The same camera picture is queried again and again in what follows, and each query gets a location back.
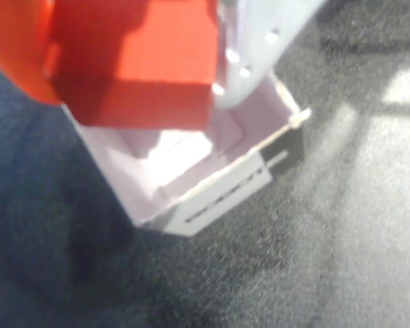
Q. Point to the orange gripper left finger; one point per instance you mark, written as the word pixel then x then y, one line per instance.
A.
pixel 17 41

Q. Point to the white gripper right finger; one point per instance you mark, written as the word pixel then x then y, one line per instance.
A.
pixel 256 34

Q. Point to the red cube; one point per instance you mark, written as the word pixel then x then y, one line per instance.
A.
pixel 140 68

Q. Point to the white cardboard box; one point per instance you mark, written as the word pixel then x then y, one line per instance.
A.
pixel 225 201

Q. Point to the black table mat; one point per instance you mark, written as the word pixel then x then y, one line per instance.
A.
pixel 294 256

